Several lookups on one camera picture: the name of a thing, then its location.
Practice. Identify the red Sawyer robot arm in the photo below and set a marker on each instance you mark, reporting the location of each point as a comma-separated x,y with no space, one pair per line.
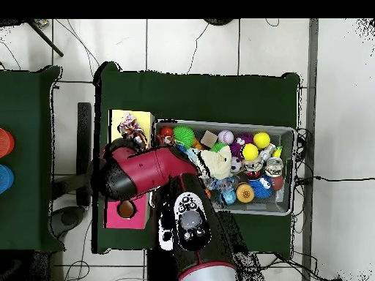
152,169

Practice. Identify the wooden box with three holes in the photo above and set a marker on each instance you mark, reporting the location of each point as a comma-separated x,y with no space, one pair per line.
117,219

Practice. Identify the tiger plush toy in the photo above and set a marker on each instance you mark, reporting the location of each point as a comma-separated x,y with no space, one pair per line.
165,137

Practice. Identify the green spiky rubber ball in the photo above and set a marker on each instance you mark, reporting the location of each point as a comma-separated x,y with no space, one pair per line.
183,136

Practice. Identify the cream waffle cloth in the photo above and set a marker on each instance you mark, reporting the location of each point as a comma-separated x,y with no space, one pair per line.
218,162

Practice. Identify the white baseball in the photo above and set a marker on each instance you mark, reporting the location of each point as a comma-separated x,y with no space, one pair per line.
225,137

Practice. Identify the purple spiky monster toy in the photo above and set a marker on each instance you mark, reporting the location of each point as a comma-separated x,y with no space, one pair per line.
235,146

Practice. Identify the yellow tennis ball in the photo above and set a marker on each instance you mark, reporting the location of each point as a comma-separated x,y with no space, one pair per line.
250,152

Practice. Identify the green cloth on side table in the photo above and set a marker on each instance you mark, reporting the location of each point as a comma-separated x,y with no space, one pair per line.
26,117

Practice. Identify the plain yellow ball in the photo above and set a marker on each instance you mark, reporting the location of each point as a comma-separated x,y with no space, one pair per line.
261,140

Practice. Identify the orange cup stack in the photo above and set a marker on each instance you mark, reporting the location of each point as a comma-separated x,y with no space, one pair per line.
6,143

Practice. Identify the crushed silver drink can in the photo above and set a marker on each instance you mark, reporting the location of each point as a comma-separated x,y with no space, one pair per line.
274,166

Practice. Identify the black rod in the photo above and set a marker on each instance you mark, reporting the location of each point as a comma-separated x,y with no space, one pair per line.
47,39

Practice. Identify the blue cup stack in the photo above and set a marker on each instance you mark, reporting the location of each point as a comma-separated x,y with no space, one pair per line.
6,179

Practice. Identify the black round base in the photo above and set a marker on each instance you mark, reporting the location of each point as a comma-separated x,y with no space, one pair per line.
218,21

